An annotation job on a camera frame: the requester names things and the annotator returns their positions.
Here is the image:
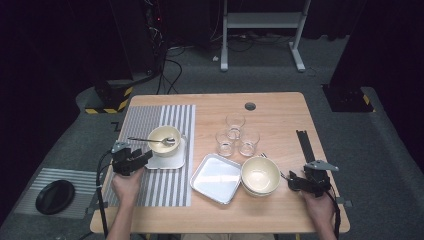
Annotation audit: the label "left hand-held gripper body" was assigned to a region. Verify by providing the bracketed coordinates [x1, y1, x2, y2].
[110, 141, 144, 177]

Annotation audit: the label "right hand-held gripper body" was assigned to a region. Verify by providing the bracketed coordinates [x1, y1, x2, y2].
[301, 160, 340, 198]

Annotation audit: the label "white square plate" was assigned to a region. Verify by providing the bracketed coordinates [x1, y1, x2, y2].
[189, 153, 242, 205]
[144, 135, 187, 170]

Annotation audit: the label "bundle of black chopsticks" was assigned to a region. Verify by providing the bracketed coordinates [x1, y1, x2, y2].
[295, 129, 316, 164]

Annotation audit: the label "cream bowl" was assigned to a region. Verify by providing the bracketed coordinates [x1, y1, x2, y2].
[240, 155, 282, 194]
[147, 125, 182, 158]
[243, 186, 280, 198]

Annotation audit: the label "person's left hand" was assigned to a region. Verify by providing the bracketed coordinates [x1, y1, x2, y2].
[110, 167, 145, 207]

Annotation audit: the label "person's right hand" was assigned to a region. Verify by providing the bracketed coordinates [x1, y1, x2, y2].
[301, 194, 335, 232]

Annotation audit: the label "grey tape piece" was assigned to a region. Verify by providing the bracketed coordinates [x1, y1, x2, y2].
[334, 197, 353, 208]

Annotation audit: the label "striped grey white placemat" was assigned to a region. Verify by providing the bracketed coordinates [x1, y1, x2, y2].
[103, 104, 197, 208]

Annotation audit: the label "small striped grey mat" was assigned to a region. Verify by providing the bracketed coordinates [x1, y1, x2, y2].
[13, 167, 104, 220]

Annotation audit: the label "clear drinking glass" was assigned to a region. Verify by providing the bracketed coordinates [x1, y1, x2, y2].
[225, 113, 247, 140]
[215, 130, 236, 158]
[238, 130, 261, 158]

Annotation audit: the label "black stand base hazard tape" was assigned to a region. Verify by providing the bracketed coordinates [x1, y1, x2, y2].
[320, 83, 376, 113]
[84, 78, 134, 115]

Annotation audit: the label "black round dish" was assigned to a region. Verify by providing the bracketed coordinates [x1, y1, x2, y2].
[35, 179, 76, 216]

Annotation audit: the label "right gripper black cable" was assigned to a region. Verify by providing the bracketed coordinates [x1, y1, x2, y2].
[324, 189, 341, 240]

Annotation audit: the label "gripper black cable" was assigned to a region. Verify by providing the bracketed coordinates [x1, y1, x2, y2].
[324, 189, 341, 240]
[95, 149, 115, 239]

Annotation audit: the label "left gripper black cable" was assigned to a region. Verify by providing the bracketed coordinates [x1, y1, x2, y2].
[95, 149, 115, 239]

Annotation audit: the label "black looped cables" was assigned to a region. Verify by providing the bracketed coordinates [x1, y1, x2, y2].
[154, 46, 184, 95]

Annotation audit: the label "dark equipment rack with wires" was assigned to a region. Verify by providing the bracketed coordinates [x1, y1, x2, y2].
[143, 0, 169, 76]

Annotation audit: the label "tangled dark cables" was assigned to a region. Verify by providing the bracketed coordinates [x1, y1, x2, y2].
[228, 31, 296, 53]

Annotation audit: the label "white metal stand frame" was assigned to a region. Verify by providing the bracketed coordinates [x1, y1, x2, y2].
[219, 0, 313, 73]

